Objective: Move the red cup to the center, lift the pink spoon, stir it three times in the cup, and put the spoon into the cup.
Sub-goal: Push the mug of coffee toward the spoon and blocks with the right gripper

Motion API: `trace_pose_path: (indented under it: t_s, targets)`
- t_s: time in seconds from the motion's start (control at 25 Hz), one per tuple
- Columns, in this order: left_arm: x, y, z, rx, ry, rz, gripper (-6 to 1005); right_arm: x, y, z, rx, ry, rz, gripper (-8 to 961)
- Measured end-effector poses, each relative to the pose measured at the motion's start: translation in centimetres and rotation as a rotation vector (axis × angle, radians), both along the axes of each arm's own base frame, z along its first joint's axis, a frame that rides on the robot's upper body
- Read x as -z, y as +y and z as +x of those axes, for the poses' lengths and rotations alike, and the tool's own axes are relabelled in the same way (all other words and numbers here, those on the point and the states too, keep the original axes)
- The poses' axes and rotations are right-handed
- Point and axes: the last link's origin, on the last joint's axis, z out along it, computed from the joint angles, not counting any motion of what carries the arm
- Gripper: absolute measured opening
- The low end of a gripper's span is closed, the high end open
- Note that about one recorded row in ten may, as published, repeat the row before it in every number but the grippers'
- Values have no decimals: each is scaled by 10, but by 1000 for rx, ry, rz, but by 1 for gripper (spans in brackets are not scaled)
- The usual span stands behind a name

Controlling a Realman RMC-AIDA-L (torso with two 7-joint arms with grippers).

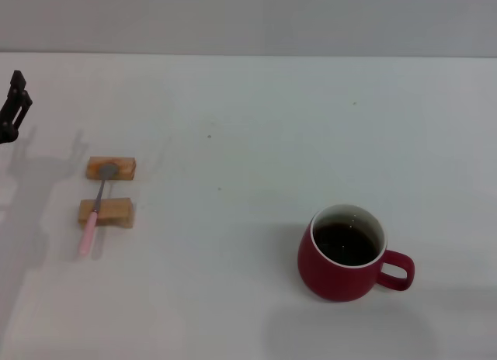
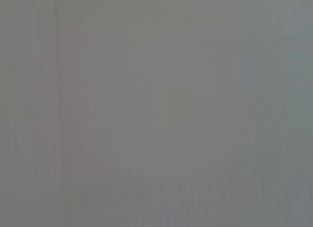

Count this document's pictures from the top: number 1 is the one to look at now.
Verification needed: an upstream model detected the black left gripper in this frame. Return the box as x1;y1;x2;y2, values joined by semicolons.
0;69;34;146

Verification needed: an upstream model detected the pink handled metal spoon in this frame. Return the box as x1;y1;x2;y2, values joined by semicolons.
78;162;120;256

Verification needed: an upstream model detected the red ceramic cup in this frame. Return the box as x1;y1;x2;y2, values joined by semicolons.
297;203;415;303

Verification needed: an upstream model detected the wooden block with orange stain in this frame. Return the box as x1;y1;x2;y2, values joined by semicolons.
85;155;138;182

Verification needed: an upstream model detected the plain notched wooden block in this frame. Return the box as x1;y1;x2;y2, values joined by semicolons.
77;197;135;229

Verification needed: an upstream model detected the dark coffee liquid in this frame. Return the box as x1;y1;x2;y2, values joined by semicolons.
313;219;384;267

